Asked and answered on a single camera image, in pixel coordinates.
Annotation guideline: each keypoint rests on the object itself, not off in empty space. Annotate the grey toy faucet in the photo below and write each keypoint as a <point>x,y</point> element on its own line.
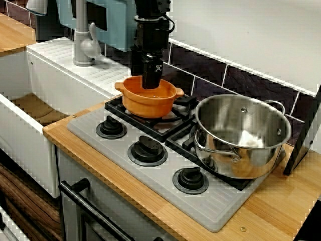
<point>80,37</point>

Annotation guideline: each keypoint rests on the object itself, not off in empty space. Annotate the grey toy stove panel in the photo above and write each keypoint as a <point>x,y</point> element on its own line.
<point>150,179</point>

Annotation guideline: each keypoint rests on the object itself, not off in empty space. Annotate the orange plastic toy pot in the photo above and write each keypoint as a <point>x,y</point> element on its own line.
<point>148,106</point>

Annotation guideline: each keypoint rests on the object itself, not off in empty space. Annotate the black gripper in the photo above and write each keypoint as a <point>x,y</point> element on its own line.
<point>151,35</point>

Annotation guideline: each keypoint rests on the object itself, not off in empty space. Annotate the silver metal frame rail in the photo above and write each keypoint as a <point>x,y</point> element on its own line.
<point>10,231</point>

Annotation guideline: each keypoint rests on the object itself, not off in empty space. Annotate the black stove knob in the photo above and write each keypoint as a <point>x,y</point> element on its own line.
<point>189,178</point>
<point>110,126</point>
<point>146,149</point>

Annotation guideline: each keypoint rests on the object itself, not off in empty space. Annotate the white oven door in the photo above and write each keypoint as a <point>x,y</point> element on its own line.
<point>113,200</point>

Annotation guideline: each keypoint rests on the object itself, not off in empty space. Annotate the stainless steel pot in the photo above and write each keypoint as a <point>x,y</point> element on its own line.
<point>250,160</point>

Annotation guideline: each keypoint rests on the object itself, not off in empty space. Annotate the teal blue cabinet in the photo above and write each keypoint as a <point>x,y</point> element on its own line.
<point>115,25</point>

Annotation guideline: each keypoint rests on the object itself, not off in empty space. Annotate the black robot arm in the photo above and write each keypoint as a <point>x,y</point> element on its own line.
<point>148,7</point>

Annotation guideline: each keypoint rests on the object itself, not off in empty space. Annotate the black burner grate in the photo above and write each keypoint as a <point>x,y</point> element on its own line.
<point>186,100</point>
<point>187,144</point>

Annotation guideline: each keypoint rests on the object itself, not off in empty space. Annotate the clear glass container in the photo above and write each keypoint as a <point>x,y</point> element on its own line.
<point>37,7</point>

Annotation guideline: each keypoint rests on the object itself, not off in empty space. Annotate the white toy sink basin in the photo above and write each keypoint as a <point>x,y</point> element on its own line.
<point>62,82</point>

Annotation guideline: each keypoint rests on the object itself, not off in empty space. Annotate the black side panel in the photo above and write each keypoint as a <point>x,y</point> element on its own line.
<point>301,140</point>

